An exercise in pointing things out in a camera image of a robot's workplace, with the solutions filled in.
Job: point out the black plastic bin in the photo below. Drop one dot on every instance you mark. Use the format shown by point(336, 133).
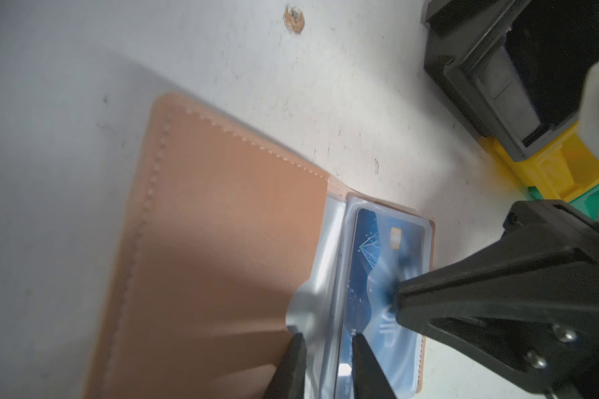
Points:
point(514, 69)

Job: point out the green plastic bin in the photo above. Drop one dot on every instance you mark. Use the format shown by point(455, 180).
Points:
point(582, 197)

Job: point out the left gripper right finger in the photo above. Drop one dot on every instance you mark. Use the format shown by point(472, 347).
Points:
point(368, 378)

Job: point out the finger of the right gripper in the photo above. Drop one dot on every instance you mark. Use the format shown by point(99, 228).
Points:
point(526, 307)

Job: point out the blue credit card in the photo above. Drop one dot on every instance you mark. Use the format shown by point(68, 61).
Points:
point(387, 247)

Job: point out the yellow plastic bin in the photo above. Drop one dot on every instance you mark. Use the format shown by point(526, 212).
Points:
point(564, 169)

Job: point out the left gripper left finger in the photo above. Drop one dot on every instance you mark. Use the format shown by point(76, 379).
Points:
point(289, 380)

